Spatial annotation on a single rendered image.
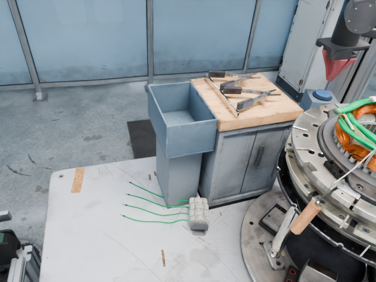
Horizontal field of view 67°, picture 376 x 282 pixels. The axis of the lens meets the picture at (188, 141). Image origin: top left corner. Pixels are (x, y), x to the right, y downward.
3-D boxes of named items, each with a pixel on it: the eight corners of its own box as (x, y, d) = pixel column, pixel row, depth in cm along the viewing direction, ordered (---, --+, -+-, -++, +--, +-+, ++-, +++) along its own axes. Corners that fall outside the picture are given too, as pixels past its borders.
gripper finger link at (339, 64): (353, 84, 70) (370, 48, 64) (329, 88, 69) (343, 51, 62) (335, 72, 75) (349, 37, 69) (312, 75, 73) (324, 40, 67)
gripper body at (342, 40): (368, 52, 65) (384, 19, 60) (330, 57, 63) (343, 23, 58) (348, 42, 70) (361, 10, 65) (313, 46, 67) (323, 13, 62)
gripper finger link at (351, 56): (345, 85, 70) (361, 49, 63) (320, 89, 68) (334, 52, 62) (328, 73, 75) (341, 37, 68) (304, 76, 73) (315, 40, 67)
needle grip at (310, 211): (315, 208, 41) (293, 235, 44) (323, 208, 41) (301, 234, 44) (308, 200, 42) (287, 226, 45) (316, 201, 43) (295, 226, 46)
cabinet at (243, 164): (206, 211, 74) (220, 131, 58) (184, 163, 87) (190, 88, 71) (270, 195, 80) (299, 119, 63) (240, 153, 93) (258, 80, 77)
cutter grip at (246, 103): (238, 111, 57) (239, 104, 56) (235, 108, 58) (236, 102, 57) (252, 106, 59) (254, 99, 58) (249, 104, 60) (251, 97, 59)
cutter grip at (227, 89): (223, 94, 62) (224, 87, 61) (222, 92, 63) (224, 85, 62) (241, 94, 62) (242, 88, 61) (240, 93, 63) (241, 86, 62)
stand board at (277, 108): (219, 132, 57) (220, 122, 56) (188, 87, 71) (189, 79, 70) (300, 119, 63) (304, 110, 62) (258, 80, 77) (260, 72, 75)
